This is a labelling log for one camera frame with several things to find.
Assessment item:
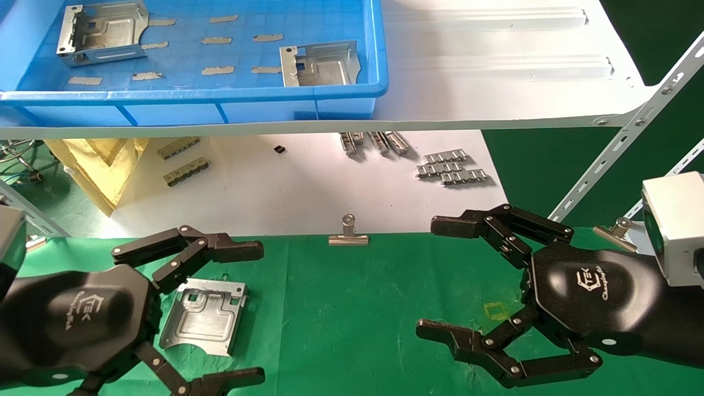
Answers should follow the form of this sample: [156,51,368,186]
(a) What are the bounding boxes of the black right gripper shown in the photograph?
[416,205,704,389]

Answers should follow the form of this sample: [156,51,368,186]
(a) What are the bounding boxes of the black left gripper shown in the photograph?
[0,224,266,396]

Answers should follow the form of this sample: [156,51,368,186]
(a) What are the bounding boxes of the silver sheet metal bracket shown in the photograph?
[56,0,149,68]
[158,278,248,357]
[279,40,362,87]

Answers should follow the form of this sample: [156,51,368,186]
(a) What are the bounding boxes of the silver toothed metal strip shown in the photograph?
[415,162,463,178]
[422,150,469,164]
[440,169,489,186]

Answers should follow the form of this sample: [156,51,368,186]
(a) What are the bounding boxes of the green table cloth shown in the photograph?
[0,227,704,396]

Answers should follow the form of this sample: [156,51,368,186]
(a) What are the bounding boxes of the dark toothed metal strip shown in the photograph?
[163,157,211,187]
[157,136,201,161]

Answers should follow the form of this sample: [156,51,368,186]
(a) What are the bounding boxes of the yellow fabric bag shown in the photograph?
[44,137,152,217]

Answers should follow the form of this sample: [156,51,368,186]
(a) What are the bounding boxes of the white metal shelf rack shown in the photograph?
[0,0,704,238]

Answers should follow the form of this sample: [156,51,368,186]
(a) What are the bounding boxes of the blue plastic bin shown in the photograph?
[0,0,389,128]

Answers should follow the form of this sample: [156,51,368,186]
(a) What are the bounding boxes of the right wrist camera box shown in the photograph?
[641,172,704,288]

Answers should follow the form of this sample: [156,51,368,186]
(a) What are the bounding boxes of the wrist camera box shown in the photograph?
[0,206,28,300]
[641,172,704,288]

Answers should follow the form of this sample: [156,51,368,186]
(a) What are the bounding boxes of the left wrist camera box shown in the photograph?
[0,206,28,300]

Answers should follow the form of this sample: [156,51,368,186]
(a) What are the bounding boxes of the tangled cables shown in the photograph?
[0,139,46,185]

